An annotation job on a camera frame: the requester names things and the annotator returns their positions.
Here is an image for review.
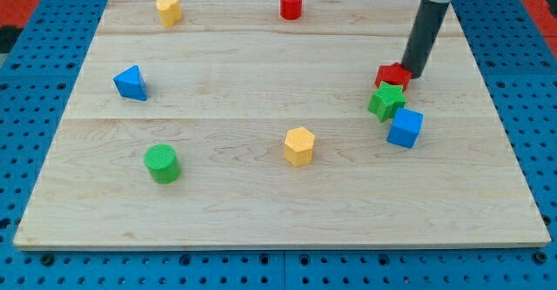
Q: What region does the yellow hexagon block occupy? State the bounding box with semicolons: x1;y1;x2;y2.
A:
284;127;315;166

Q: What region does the green star block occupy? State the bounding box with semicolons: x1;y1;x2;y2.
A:
367;82;406;122

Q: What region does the red star block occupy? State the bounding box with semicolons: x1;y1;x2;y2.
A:
374;62;413;91

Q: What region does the light wooden board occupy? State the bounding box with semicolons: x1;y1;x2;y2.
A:
14;0;551;251

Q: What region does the green cylinder block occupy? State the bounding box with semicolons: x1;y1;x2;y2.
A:
144;144;181;184

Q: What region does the blue cube block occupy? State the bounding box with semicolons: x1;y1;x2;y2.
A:
386;108;424;149

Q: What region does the red cylinder block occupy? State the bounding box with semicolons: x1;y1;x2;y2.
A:
279;0;303;20

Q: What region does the blue triangle block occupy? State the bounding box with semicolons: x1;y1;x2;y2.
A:
113;65;147;101

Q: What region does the yellow heart block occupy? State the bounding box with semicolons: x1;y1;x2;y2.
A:
156;0;183;27

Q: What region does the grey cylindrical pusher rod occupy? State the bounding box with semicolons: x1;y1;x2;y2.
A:
401;0;449;79

